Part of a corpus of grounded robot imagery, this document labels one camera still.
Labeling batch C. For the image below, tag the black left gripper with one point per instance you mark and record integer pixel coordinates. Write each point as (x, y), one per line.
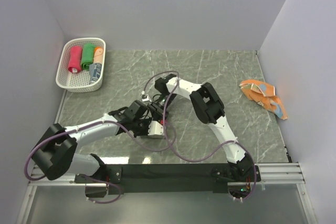
(147, 121)

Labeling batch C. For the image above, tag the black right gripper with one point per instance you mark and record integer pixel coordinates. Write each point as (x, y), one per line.
(157, 111)

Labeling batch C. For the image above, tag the orange patterned towel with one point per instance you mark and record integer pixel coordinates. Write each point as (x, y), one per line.
(264, 94)

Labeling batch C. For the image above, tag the grey yellow frog towel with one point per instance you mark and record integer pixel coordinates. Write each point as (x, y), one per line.
(155, 136)

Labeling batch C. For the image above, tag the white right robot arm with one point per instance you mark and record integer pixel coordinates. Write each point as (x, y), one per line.
(209, 109)

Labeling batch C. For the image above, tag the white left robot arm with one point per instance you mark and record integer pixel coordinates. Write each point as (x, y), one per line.
(55, 154)

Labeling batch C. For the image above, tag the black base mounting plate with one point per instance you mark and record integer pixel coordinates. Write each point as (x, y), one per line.
(158, 178)

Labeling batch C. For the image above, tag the blue patterned rolled towel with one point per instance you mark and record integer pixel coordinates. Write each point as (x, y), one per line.
(95, 72)

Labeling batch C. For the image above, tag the white plastic basket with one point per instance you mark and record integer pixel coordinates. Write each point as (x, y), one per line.
(78, 82)

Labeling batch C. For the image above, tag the orange rolled towel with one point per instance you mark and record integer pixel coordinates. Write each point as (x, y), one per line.
(98, 55)

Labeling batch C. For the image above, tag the pink rolled towel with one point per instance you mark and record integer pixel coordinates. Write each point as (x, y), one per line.
(75, 59)

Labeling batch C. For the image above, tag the green rolled towel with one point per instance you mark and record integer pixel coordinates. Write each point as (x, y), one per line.
(87, 56)

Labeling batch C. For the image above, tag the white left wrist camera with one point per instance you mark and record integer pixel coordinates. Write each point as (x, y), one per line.
(155, 128)

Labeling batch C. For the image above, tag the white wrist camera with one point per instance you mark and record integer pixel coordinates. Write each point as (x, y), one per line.
(145, 97)
(155, 128)

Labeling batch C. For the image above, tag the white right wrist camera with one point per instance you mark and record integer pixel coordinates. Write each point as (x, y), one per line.
(145, 97)

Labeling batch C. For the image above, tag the aluminium rail frame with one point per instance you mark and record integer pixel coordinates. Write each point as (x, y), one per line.
(288, 173)

